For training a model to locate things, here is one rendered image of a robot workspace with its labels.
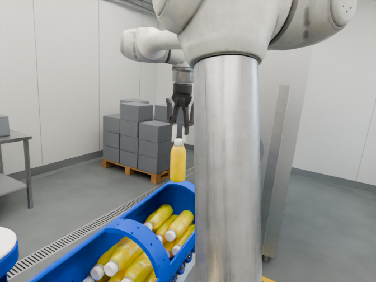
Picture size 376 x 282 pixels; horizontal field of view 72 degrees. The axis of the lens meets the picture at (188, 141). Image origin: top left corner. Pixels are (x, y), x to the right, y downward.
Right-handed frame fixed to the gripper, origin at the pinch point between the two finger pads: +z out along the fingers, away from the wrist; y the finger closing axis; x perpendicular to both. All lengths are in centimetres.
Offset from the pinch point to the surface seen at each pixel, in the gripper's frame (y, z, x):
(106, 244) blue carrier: 13.7, 39.0, 27.6
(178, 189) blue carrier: 2.7, 28.9, -9.2
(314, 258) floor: -83, 147, -173
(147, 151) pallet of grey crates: 165, 98, -250
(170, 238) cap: -5.5, 37.9, 13.9
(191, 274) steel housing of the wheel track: -12, 59, 5
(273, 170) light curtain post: -35, 29, -66
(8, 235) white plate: 54, 43, 37
